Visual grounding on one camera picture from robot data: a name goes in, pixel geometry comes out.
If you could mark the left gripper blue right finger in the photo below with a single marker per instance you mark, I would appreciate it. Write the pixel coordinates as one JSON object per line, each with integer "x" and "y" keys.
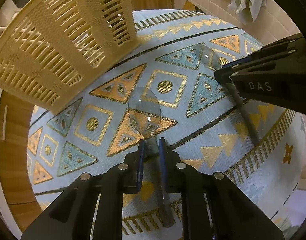
{"x": 163, "y": 167}

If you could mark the grey hanging towel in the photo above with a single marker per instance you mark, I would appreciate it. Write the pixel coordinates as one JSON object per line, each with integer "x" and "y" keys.
{"x": 247, "y": 10}

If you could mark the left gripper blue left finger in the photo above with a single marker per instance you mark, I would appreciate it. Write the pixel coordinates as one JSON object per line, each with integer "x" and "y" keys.
{"x": 141, "y": 155}

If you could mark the blue patterned table mat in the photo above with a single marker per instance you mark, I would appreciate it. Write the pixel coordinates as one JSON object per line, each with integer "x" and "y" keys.
{"x": 166, "y": 88}

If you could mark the clear plastic spoon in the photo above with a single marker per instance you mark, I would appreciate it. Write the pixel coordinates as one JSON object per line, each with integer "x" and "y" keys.
{"x": 145, "y": 116}

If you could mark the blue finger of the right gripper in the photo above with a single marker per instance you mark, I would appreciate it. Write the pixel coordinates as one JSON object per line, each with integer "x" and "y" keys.
{"x": 233, "y": 63}

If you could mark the dark grey plastic spoon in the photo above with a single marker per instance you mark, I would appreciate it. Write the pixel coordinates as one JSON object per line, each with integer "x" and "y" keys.
{"x": 240, "y": 105}

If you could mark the beige plastic utensil basket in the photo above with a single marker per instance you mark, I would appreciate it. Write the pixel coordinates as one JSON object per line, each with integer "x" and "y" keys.
{"x": 54, "y": 49}

